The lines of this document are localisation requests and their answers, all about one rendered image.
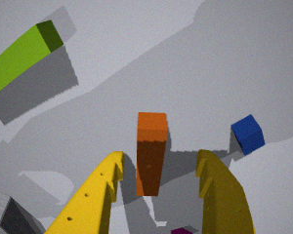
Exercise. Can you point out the lime green rod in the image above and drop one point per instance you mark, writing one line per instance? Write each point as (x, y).
(36, 43)

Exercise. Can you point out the small magenta block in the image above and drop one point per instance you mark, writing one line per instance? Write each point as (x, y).
(180, 231)

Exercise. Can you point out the small blue cube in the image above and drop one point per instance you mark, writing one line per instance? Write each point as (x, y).
(248, 134)

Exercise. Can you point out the orange rod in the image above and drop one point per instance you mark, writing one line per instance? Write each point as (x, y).
(151, 141)

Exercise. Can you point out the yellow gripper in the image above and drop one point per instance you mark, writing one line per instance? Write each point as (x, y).
(225, 208)

